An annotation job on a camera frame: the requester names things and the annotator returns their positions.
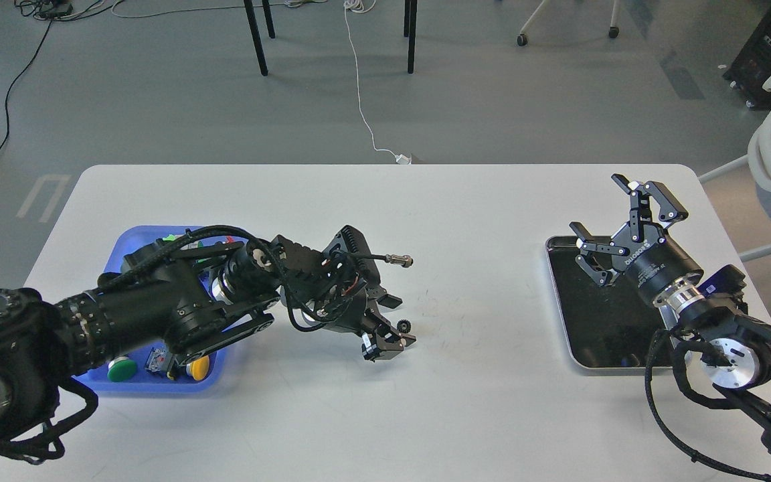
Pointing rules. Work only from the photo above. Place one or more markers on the green push button switch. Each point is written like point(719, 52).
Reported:
point(121, 369)

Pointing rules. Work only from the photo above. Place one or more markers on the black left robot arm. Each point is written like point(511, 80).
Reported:
point(197, 293)

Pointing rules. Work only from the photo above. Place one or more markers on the white chair base with wheels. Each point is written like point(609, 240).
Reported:
point(552, 23)

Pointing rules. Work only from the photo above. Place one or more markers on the metal tray with black mat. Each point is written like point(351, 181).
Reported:
point(608, 329)

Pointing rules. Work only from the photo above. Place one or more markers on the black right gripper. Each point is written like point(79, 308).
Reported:
point(660, 264)

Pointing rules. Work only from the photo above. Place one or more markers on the black equipment case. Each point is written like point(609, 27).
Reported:
point(751, 68)

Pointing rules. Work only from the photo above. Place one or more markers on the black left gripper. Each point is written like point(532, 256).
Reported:
point(380, 339)

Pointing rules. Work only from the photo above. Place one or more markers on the blue plastic tray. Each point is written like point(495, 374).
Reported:
point(144, 381)

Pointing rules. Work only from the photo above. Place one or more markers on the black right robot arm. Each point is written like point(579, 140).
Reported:
point(721, 355)

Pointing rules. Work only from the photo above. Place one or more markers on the yellow push button switch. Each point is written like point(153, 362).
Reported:
point(161, 362)

